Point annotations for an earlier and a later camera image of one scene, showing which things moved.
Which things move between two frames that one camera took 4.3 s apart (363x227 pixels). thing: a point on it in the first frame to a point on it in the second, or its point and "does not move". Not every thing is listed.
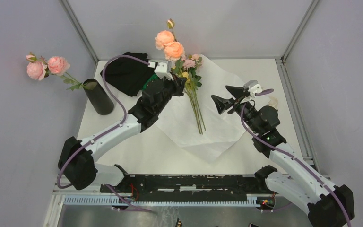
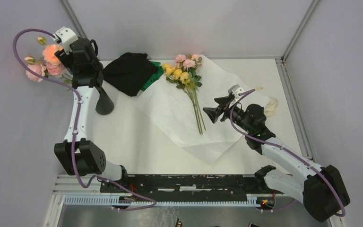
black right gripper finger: [222, 103] to [214, 113]
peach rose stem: [166, 40] to [49, 55]
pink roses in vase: [38, 68] does not move
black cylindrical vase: [102, 103] does not move
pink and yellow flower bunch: [189, 65] does not move
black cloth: [128, 75] does not move
